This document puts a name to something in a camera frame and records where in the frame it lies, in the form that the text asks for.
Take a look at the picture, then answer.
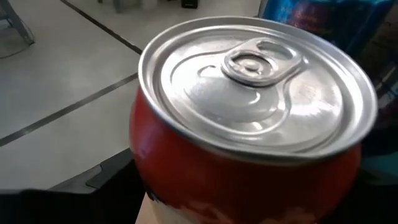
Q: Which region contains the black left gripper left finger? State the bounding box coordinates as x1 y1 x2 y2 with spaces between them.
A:
0 147 147 224

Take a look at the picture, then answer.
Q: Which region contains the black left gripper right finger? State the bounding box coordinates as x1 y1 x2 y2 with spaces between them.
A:
322 175 398 224

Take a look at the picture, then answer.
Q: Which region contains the red soda can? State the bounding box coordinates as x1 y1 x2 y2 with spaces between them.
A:
129 16 379 224

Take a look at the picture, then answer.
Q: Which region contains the slim blue silver can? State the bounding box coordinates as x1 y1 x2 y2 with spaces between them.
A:
257 0 396 57

